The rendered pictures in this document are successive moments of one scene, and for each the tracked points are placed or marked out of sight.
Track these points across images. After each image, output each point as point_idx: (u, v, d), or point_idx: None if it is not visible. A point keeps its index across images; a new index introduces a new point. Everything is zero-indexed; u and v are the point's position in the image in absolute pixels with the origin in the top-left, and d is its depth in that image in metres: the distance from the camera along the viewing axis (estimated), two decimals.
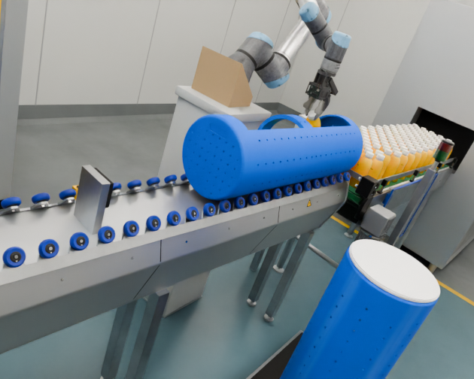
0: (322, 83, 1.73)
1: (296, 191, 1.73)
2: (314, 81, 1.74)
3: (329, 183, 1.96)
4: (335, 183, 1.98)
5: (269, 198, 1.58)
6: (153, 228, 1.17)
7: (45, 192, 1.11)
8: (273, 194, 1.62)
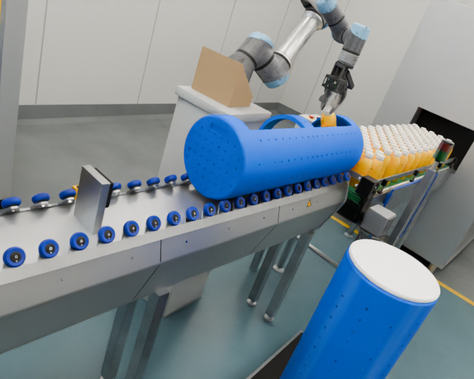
0: (339, 75, 1.69)
1: (296, 189, 1.73)
2: (332, 74, 1.70)
3: (329, 181, 1.96)
4: (334, 183, 1.97)
5: (268, 199, 1.58)
6: (153, 228, 1.17)
7: (45, 192, 1.11)
8: (272, 192, 1.62)
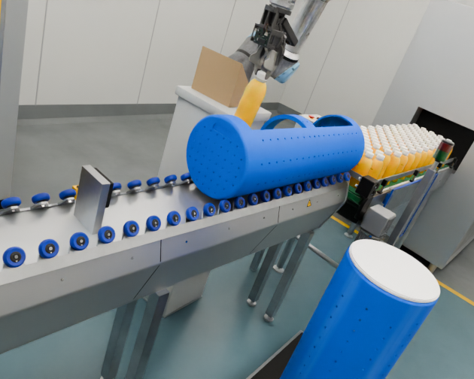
0: (271, 24, 1.24)
1: (296, 186, 1.73)
2: (262, 22, 1.25)
3: (329, 179, 1.96)
4: (333, 184, 1.97)
5: (267, 200, 1.57)
6: (153, 228, 1.17)
7: (45, 192, 1.11)
8: (273, 189, 1.62)
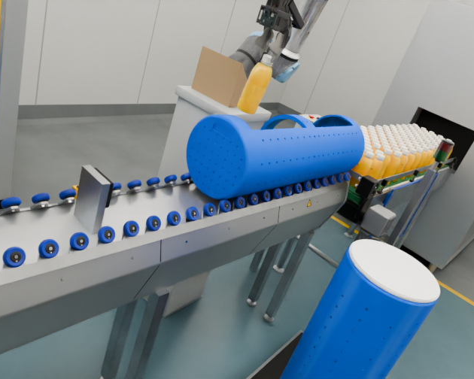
0: (278, 4, 1.22)
1: (296, 186, 1.73)
2: (268, 4, 1.24)
3: (329, 179, 1.96)
4: (333, 184, 1.97)
5: (267, 200, 1.57)
6: (153, 228, 1.17)
7: (45, 192, 1.11)
8: (273, 189, 1.62)
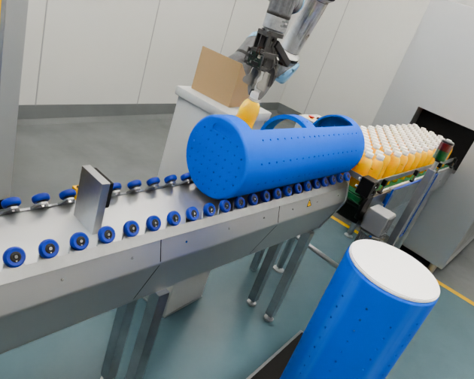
0: (264, 46, 1.27)
1: (296, 186, 1.73)
2: (255, 45, 1.29)
3: (329, 179, 1.96)
4: (333, 184, 1.97)
5: (267, 200, 1.57)
6: (153, 228, 1.17)
7: (45, 192, 1.11)
8: (273, 189, 1.62)
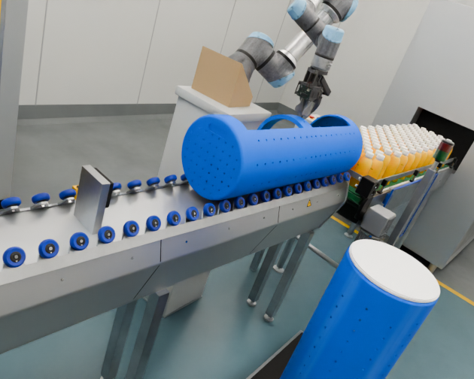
0: (313, 82, 1.57)
1: (296, 192, 1.73)
2: (305, 80, 1.58)
3: (329, 183, 1.96)
4: (335, 182, 1.98)
5: (269, 198, 1.58)
6: (153, 228, 1.17)
7: (45, 192, 1.11)
8: (273, 195, 1.62)
